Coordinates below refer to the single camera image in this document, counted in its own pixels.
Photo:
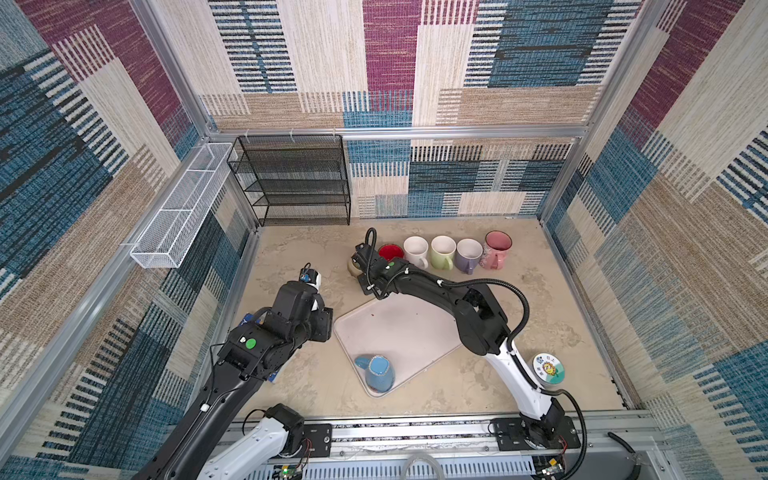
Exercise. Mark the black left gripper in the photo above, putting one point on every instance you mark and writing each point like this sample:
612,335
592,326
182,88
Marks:
324,320

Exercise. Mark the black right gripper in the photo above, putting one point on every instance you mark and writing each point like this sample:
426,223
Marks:
367,289

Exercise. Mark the beige speckled mug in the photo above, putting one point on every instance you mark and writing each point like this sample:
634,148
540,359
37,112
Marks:
354,268

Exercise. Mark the red mug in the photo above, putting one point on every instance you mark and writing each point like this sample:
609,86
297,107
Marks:
390,252

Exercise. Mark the white mug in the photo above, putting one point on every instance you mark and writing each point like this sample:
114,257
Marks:
416,250

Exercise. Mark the light green mug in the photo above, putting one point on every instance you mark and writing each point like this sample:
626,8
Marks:
442,252

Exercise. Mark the blue mug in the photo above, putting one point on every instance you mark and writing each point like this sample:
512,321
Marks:
378,371

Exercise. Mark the purple mug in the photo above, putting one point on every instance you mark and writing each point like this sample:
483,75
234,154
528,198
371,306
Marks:
468,255

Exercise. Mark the pink patterned mug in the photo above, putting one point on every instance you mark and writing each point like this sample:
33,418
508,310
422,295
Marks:
496,247

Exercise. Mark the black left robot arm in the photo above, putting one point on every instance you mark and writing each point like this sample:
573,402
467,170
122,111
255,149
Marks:
250,355

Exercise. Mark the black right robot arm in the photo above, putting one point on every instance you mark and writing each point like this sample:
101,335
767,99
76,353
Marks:
482,328

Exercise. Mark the white plastic tray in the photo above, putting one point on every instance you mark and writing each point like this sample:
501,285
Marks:
411,333

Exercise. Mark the blue book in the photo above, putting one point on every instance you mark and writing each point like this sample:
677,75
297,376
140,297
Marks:
246,321

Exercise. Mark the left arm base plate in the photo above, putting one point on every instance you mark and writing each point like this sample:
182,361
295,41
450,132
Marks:
311,440

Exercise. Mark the black wire mesh shelf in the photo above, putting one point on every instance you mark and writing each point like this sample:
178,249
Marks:
294,180

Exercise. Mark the white wire mesh basket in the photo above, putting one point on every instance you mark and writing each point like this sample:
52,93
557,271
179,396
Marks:
167,239

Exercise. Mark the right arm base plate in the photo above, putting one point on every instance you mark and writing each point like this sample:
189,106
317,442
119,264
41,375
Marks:
519,433

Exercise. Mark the aluminium front rail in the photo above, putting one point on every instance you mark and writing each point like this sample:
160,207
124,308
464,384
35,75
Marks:
615,445

